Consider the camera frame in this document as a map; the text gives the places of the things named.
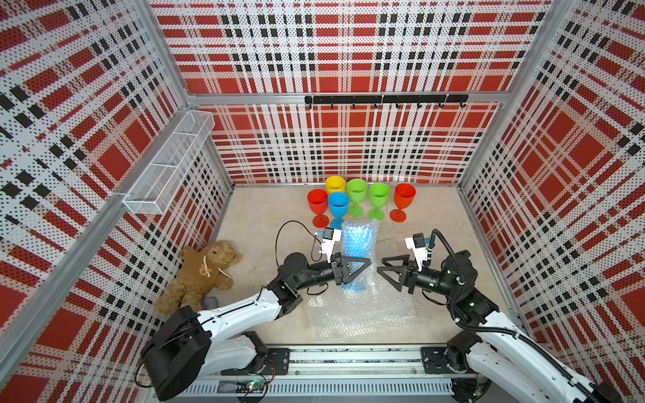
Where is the red plastic wine glass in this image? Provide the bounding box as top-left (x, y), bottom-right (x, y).
top-left (390, 183), bottom-right (417, 223)

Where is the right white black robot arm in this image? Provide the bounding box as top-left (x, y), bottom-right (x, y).
top-left (377, 251), bottom-right (622, 402)

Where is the white wire mesh basket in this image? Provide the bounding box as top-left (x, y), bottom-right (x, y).
top-left (124, 110), bottom-right (214, 215)

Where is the red glass bundle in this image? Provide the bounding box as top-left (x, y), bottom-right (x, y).
top-left (307, 189), bottom-right (329, 228)

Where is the black wall hook rail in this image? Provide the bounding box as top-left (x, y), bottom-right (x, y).
top-left (304, 94), bottom-right (470, 106)

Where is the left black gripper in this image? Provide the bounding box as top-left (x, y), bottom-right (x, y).
top-left (294, 252), bottom-right (370, 292)

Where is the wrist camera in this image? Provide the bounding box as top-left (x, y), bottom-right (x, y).
top-left (317, 228), bottom-right (342, 263)
top-left (405, 233), bottom-right (434, 271)

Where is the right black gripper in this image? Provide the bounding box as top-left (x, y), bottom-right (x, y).
top-left (378, 256), bottom-right (459, 300)

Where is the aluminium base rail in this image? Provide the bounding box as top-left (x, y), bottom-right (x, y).
top-left (145, 343), bottom-right (570, 399)

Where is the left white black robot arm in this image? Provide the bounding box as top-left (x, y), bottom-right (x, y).
top-left (139, 253), bottom-right (371, 401)

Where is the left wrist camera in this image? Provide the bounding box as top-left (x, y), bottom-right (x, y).
top-left (317, 228), bottom-right (342, 263)

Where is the yellow plastic wine glass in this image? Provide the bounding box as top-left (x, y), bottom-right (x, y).
top-left (325, 176), bottom-right (346, 195)

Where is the light blue glass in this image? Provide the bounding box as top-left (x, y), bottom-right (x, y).
top-left (328, 192), bottom-right (349, 230)

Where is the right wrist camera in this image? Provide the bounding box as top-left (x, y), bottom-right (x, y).
top-left (405, 233), bottom-right (434, 271)

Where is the green glass bundle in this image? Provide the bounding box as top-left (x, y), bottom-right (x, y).
top-left (368, 182), bottom-right (391, 221)

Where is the brown teddy bear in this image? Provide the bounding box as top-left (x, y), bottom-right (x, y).
top-left (155, 241), bottom-right (242, 316)

